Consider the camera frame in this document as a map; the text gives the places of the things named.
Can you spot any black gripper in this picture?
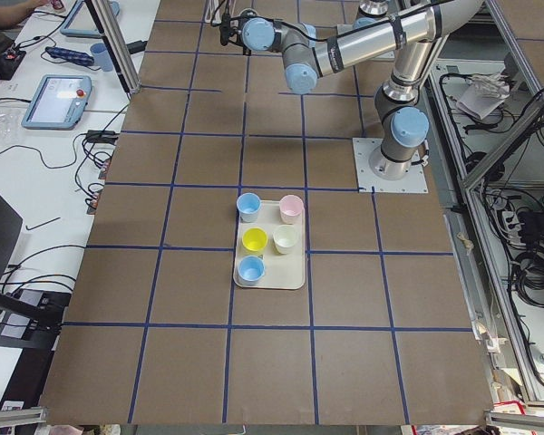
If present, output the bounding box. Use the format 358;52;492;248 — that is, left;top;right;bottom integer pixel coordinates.
229;17;252;55

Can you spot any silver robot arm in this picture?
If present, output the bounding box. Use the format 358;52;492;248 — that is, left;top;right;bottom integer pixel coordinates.
353;0;389;29
218;1;481;181

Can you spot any blue cup on desk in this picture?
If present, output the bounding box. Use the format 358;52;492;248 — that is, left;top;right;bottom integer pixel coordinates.
90;43;113;72

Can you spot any blue cup near pink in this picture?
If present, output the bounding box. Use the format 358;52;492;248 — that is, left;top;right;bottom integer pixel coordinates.
236;192;261;223

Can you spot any yellow cup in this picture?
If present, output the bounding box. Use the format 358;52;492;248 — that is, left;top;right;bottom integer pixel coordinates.
241;227;268;256

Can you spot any pale green cup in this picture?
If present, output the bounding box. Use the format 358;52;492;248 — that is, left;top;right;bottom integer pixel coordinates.
273;225;298;255

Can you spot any blue cup at tray end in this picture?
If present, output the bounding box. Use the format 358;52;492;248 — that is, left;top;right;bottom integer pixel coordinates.
237;256;266;286

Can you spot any black power adapter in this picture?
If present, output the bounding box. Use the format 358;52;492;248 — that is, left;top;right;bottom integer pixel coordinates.
127;40;148;54

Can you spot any far teach pendant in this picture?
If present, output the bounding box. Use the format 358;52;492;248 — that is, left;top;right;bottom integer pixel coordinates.
60;0;101;39

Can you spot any teach pendant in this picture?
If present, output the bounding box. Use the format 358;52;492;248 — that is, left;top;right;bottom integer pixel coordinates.
60;0;101;39
21;74;92;131

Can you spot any blue plaid folded umbrella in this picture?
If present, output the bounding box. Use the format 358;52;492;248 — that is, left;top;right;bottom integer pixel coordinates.
45;46;94;67

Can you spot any near teach pendant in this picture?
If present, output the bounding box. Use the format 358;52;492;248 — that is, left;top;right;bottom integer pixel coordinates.
21;74;92;131

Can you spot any cream plastic tray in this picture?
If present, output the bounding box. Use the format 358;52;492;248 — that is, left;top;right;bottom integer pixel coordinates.
233;200;306;290

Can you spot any black allen key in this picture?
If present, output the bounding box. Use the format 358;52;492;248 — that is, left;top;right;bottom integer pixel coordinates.
24;217;61;231

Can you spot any white wire cup rack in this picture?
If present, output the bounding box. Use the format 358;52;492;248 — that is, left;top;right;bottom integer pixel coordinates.
204;0;228;25

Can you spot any aluminium frame post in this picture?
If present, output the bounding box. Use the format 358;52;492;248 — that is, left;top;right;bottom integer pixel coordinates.
85;0;141;95

